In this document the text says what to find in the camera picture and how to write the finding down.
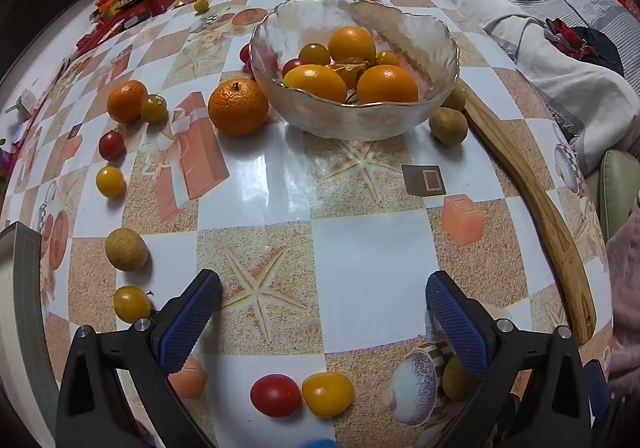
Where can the pink cloth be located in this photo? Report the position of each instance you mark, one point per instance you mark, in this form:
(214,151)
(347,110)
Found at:
(625,308)

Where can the yellow-green cherry tomato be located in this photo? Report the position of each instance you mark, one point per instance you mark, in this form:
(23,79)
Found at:
(314,53)
(154,108)

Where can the green cushion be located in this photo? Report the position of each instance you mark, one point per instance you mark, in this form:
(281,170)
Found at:
(620,193)

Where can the white fringed blanket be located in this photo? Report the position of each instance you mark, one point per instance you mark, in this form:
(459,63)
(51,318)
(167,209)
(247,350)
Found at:
(525,37)

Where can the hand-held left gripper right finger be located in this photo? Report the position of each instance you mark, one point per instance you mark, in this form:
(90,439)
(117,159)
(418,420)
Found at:
(457,323)

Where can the small orange mandarin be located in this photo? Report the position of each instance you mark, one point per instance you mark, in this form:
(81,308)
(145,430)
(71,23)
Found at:
(126,100)

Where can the flat red boxes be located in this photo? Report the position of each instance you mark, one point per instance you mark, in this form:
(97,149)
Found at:
(112,22)

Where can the grey rimmed white tray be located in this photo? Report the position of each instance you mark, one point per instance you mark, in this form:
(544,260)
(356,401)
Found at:
(26,278)

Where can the large orange mandarin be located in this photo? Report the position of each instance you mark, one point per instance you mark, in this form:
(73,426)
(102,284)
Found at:
(237,107)

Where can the red cherry tomato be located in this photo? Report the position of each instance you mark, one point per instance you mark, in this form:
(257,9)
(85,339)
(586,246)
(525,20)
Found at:
(244,53)
(294,65)
(111,145)
(275,394)

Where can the dark red-patterned cloth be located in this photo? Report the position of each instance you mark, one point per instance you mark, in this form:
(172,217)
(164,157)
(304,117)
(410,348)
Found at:
(587,45)

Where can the brown longan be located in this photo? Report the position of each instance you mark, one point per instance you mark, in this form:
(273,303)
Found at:
(448,126)
(126,249)
(456,382)
(456,98)

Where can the yellow cherry tomato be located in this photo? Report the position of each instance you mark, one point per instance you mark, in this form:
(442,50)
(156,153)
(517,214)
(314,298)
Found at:
(387,58)
(327,394)
(110,182)
(131,303)
(201,4)

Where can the clear glass bowl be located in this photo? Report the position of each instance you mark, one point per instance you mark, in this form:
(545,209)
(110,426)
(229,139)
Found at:
(350,120)

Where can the small white carton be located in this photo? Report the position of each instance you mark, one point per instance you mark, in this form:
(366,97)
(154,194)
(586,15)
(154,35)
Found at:
(21,106)

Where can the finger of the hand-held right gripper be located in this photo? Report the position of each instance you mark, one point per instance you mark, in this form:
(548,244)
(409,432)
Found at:
(596,382)

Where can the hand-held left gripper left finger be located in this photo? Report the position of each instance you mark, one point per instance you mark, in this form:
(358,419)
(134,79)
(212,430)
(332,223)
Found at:
(192,318)

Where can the checkered printed tablecloth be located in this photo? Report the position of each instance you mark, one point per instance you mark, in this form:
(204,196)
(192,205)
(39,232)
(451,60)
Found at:
(350,238)

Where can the long curved wooden stick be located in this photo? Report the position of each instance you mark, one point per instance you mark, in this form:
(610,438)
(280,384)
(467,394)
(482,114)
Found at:
(545,223)

